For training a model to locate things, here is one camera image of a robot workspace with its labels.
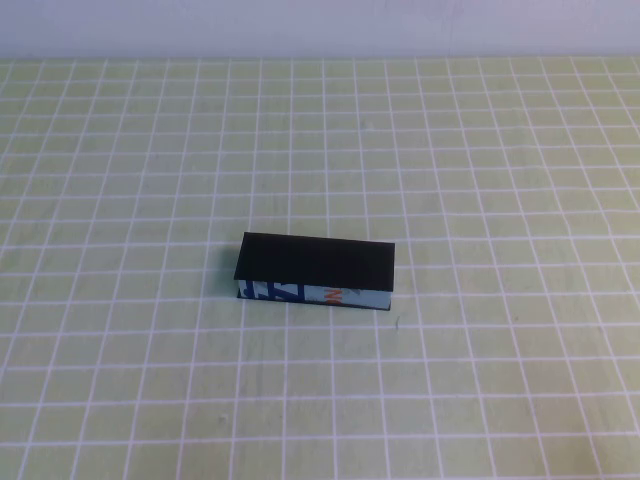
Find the green white grid tablecloth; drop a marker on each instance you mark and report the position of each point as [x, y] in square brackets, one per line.
[150, 375]

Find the black printed glasses case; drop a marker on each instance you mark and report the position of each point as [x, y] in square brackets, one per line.
[315, 260]

